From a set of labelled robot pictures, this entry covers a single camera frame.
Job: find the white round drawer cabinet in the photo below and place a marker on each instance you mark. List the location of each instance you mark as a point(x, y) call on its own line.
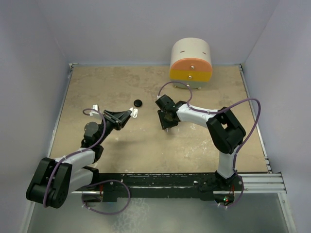
point(191, 62)

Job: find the white round earbud case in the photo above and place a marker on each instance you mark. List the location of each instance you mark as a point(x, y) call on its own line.
point(134, 113)

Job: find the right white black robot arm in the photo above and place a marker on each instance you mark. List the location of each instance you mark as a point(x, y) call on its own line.
point(226, 132)

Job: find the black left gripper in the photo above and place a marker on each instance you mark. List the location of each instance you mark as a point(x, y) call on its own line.
point(122, 116)

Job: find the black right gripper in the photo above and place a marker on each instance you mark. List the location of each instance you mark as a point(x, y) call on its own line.
point(164, 124)

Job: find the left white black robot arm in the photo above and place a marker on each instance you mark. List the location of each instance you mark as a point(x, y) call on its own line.
point(54, 179)

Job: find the aluminium frame rail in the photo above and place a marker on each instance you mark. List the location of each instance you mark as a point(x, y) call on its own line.
point(261, 182)

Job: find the black round earbud case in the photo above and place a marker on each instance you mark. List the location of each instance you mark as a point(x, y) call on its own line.
point(137, 103)

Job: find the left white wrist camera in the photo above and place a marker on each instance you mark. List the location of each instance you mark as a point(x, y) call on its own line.
point(95, 111)

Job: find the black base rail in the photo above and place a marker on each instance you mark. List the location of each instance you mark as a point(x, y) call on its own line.
point(205, 186)

